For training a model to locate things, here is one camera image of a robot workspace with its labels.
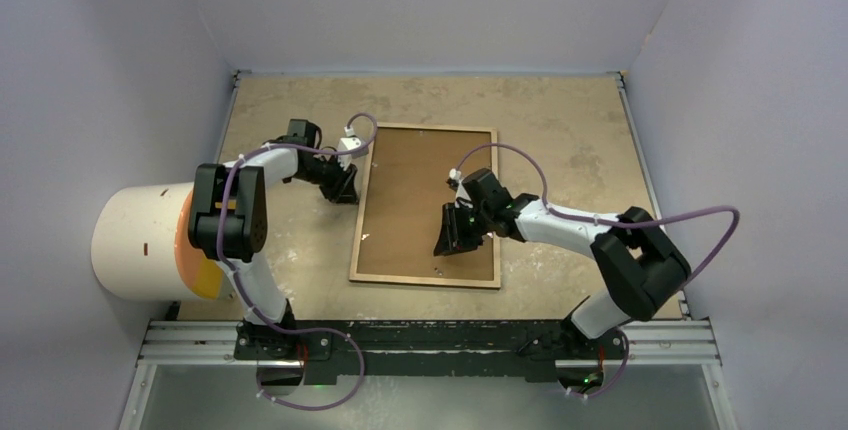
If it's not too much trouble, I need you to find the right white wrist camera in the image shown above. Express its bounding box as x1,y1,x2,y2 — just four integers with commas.
446,168,463,193

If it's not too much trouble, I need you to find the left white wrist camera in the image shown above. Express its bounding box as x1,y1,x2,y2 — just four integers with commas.
337,136,369,161

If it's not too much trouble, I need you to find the brown cardboard backing board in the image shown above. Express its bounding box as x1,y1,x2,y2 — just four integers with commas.
356,127,496,283

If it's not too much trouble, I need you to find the black wooden picture frame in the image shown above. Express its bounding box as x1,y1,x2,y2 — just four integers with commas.
349,122,502,290

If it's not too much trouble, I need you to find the white cylinder orange lid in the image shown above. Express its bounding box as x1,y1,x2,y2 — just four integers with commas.
91,182,232,301

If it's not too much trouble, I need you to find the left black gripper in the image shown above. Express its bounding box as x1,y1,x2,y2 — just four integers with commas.
294,151,359,204

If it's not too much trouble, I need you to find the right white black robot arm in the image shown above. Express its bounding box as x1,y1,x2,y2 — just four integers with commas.
433,168,692,357

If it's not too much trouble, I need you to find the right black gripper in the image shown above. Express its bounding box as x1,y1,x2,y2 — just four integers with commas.
435,202,493,257

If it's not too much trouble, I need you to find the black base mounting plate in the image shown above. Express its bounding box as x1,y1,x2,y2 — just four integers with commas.
233,319,625,385

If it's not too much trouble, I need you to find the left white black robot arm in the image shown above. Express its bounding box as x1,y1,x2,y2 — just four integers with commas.
186,119,374,359

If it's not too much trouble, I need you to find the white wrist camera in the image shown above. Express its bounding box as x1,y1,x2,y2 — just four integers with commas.
446,168,463,193
337,136,369,161

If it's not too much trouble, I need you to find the aluminium rail frame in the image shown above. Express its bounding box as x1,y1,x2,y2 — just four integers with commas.
123,74,736,429

